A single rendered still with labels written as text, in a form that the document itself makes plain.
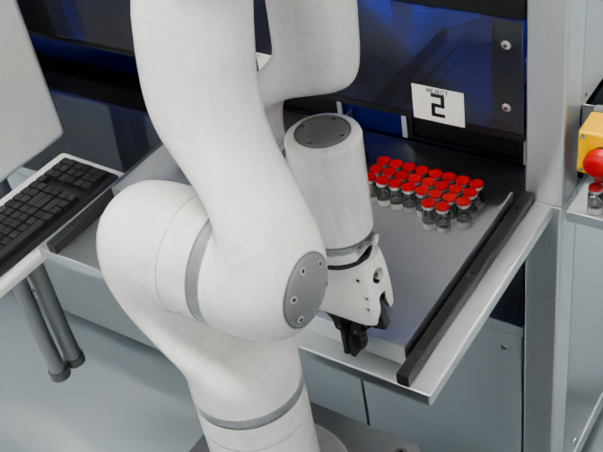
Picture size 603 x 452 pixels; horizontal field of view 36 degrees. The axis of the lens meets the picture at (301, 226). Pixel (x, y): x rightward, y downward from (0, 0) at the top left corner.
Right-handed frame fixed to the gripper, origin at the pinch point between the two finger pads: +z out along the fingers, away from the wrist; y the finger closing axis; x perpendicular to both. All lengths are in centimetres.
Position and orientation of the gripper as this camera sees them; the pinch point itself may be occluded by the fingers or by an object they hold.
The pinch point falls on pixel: (353, 336)
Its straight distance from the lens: 120.3
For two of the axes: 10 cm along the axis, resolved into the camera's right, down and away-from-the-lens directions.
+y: -8.3, -2.5, 4.9
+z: 1.4, 7.6, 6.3
